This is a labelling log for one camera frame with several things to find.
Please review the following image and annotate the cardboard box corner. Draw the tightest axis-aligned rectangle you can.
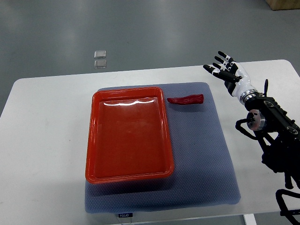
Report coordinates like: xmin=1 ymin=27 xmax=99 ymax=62
xmin=266 ymin=0 xmax=300 ymax=11

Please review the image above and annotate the black label tag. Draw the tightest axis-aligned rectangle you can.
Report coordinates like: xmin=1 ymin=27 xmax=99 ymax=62
xmin=118 ymin=212 xmax=133 ymax=218

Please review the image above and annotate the red plastic tray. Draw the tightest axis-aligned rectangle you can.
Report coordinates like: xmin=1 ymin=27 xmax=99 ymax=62
xmin=85 ymin=87 xmax=174 ymax=184

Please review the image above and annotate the blue-grey textured mat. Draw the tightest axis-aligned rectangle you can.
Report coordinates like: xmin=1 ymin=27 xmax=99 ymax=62
xmin=85 ymin=82 xmax=240 ymax=213

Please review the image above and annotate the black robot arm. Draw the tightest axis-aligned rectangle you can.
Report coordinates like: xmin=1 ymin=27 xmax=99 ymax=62
xmin=235 ymin=90 xmax=300 ymax=225

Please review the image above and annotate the white table leg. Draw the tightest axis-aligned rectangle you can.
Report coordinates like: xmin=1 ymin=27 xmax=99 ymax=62
xmin=243 ymin=214 xmax=257 ymax=225

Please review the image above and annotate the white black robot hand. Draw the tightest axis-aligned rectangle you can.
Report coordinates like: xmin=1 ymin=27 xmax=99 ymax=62
xmin=203 ymin=51 xmax=259 ymax=104

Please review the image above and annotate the red chili pepper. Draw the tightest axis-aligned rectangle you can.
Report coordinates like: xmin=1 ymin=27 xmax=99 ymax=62
xmin=167 ymin=94 xmax=204 ymax=105

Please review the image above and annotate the upper metal floor plate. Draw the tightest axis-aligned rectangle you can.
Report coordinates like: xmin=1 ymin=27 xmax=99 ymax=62
xmin=94 ymin=50 xmax=106 ymax=59

